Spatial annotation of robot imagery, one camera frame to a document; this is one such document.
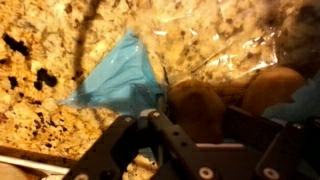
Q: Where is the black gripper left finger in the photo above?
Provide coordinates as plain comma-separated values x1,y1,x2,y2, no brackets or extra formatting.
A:
62,95,214,180

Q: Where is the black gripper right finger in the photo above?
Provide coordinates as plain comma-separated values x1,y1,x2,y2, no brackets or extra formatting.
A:
222,105,320,180

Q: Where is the brown potato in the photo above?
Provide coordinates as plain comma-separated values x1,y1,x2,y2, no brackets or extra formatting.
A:
167,78,228,145
240,65,307,117

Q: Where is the blue and clear potato bag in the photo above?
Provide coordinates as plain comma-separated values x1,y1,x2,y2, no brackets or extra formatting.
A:
61,0,320,124

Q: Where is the white tray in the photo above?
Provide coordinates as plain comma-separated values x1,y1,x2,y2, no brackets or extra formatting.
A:
0,154,71,176

